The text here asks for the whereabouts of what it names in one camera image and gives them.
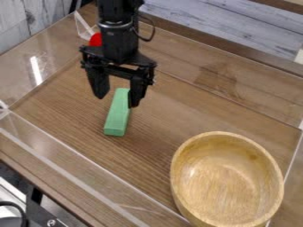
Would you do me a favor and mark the green rectangular block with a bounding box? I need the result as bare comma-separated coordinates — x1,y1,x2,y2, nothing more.
103,88,131,137

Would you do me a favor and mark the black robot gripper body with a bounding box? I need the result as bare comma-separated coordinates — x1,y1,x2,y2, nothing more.
79,23,156,85

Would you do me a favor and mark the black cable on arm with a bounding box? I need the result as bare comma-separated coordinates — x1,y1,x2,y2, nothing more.
133,12,156,43

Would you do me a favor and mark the black metal table frame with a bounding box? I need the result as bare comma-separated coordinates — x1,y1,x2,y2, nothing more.
22,184,69,227

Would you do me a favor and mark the black cable lower left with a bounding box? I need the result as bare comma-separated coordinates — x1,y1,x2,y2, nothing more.
0,201,28,227

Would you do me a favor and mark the red toy strawberry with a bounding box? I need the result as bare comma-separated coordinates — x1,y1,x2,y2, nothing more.
89,33,101,46

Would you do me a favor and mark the clear acrylic tray enclosure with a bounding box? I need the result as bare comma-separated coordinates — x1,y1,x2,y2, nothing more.
0,16,303,227

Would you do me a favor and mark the brown wooden bowl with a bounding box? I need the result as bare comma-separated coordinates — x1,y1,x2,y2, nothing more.
169,131,284,227

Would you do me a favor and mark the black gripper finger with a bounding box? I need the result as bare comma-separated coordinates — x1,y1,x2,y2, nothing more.
128,76,149,108
87,68,109,99

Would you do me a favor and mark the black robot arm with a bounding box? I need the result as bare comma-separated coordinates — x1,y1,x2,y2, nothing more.
79,0,157,107

